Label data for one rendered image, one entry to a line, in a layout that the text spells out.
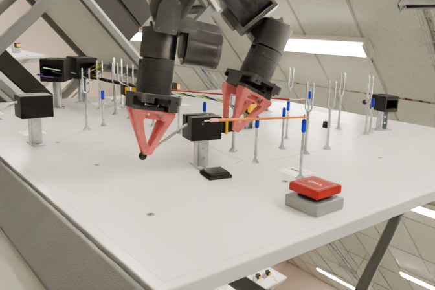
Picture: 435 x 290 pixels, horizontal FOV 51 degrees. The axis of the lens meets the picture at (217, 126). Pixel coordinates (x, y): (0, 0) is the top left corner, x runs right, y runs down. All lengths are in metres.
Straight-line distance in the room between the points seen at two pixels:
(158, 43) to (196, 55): 0.06
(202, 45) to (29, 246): 0.38
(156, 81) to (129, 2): 1.13
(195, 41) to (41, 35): 7.92
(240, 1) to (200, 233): 0.42
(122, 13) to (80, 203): 1.26
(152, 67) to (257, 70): 0.18
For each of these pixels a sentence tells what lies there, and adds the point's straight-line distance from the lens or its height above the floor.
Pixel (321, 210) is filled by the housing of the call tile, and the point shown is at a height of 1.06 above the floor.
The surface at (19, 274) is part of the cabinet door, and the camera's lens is 0.67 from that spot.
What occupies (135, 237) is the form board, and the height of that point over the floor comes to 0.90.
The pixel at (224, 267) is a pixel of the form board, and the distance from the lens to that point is 0.47.
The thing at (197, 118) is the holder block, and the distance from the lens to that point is 0.75.
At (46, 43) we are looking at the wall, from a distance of 8.65.
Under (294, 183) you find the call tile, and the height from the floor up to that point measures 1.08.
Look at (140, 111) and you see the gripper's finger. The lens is 0.71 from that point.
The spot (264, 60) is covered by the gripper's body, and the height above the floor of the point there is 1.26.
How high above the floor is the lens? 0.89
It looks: 18 degrees up
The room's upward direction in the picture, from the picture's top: 38 degrees clockwise
